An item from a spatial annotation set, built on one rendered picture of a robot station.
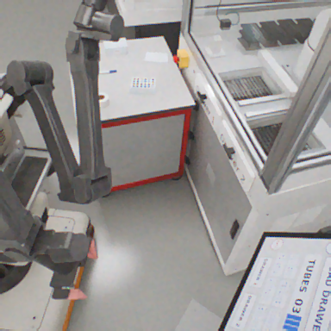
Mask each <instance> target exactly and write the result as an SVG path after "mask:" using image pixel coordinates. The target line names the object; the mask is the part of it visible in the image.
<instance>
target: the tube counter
mask: <svg viewBox="0 0 331 331"><path fill-rule="evenodd" d="M308 300H309V299H305V298H301V297H292V298H291V300H290V305H289V308H288V310H287V313H286V315H285V318H284V322H283V325H282V327H281V331H299V329H300V327H301V324H302V320H303V316H304V312H305V310H306V307H307V303H308Z"/></svg>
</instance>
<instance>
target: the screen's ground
mask: <svg viewBox="0 0 331 331"><path fill-rule="evenodd" d="M273 238H276V237H266V239H265V243H263V245H262V247H261V248H260V251H259V254H258V257H257V259H256V261H255V263H254V265H253V269H252V270H251V272H250V275H249V277H248V279H247V282H246V284H245V286H244V288H243V290H242V292H241V294H240V297H239V300H238V302H237V304H236V305H235V308H234V309H233V311H232V314H231V316H230V318H229V320H228V323H227V326H226V327H225V329H224V331H238V330H234V329H232V328H229V325H230V323H231V321H232V319H233V317H234V315H235V312H236V310H237V309H238V307H239V304H240V301H241V299H242V297H243V295H244V293H245V292H250V293H254V294H259V295H258V298H257V300H256V303H255V304H254V306H253V310H252V313H251V315H250V318H249V320H248V323H247V325H246V328H245V330H244V331H247V328H248V325H249V323H250V321H251V319H252V315H253V312H254V310H255V307H256V305H257V302H258V300H259V297H260V294H261V292H262V290H263V288H264V286H265V282H266V280H267V278H268V275H270V273H271V270H272V267H273V265H274V262H275V260H276V257H277V255H278V252H280V251H269V248H270V245H271V243H272V240H273ZM327 241H328V240H320V239H298V238H285V242H284V245H283V247H282V250H281V252H283V253H303V257H302V260H301V263H300V265H299V268H298V271H297V275H296V278H295V281H294V284H293V286H292V289H291V291H290V295H289V298H288V301H287V304H286V306H285V309H284V313H283V315H282V318H281V321H280V323H279V325H278V329H277V331H281V327H282V325H283V322H284V318H285V315H286V313H287V310H288V308H289V305H290V300H291V298H292V297H301V298H305V299H309V300H308V303H307V307H306V310H305V312H304V316H303V320H302V324H301V327H300V329H299V331H303V330H304V327H305V324H306V321H307V318H308V315H309V310H310V306H311V304H312V301H313V297H314V294H315V289H316V288H317V285H318V283H319V280H320V276H321V273H322V268H323V265H324V261H325V258H326V255H324V254H323V253H324V250H325V246H326V244H327ZM260 256H270V257H274V260H273V262H272V266H271V268H270V271H269V272H268V273H267V275H266V277H265V281H264V283H263V285H262V287H261V289H257V288H253V287H248V283H249V281H250V279H251V276H252V275H253V272H254V269H255V267H256V265H257V264H258V261H259V258H260Z"/></svg>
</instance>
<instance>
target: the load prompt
mask: <svg viewBox="0 0 331 331"><path fill-rule="evenodd" d="M329 324H331V256H327V255H326V258H325V261H324V265H323V268H322V273H321V276H320V280H319V283H318V285H317V288H316V289H315V294H314V297H313V301H312V304H311V306H310V310H309V315H308V318H307V321H306V324H305V327H304V330H303V331H328V328H329Z"/></svg>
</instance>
